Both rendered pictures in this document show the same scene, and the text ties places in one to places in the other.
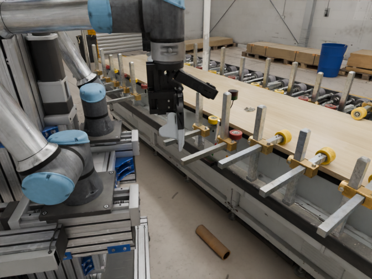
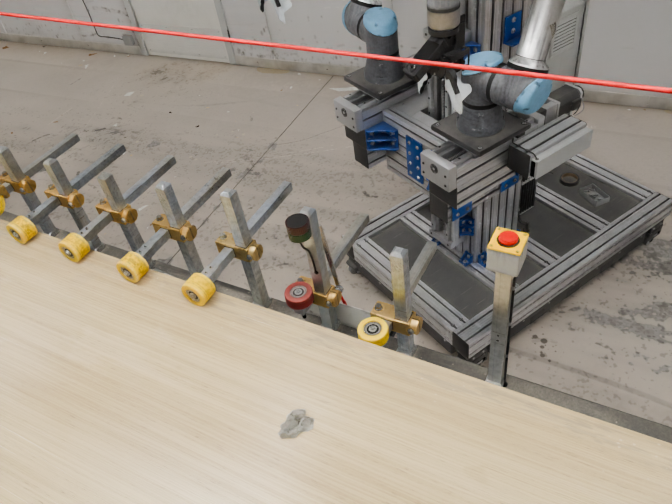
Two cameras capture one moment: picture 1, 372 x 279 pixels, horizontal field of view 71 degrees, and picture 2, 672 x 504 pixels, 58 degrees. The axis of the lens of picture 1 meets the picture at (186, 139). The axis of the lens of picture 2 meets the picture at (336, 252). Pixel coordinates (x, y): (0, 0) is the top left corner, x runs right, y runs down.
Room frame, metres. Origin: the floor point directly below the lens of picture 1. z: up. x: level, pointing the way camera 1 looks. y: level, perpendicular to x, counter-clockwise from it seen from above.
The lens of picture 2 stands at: (2.60, -0.57, 2.12)
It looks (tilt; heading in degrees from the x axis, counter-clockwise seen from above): 43 degrees down; 161
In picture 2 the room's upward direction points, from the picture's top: 10 degrees counter-clockwise
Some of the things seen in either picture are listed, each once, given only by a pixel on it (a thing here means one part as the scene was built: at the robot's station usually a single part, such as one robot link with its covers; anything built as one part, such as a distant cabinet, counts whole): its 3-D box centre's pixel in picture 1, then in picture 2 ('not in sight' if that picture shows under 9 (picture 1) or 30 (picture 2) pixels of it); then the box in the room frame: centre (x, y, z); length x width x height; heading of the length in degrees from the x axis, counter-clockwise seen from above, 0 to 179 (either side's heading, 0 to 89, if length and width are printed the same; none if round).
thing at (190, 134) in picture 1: (191, 134); (404, 294); (1.55, -0.04, 0.84); 0.44 x 0.03 x 0.04; 127
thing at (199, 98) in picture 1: (199, 124); (403, 314); (1.64, -0.09, 0.87); 0.04 x 0.04 x 0.48; 37
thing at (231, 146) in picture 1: (226, 142); (317, 293); (1.43, -0.25, 0.85); 0.14 x 0.06 x 0.05; 37
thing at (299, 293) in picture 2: (234, 139); (301, 303); (1.45, -0.31, 0.85); 0.08 x 0.08 x 0.11
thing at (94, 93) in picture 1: (93, 98); (483, 76); (1.22, 0.45, 1.21); 0.13 x 0.12 x 0.14; 16
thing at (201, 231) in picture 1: (212, 241); not in sight; (1.34, -0.20, 0.04); 0.30 x 0.08 x 0.08; 37
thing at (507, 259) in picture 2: not in sight; (507, 253); (1.85, 0.07, 1.18); 0.07 x 0.07 x 0.08; 37
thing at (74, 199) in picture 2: not in sight; (65, 196); (0.62, -0.85, 0.95); 0.14 x 0.06 x 0.05; 37
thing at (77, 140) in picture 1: (71, 151); (380, 30); (0.72, 0.37, 1.21); 0.13 x 0.12 x 0.14; 2
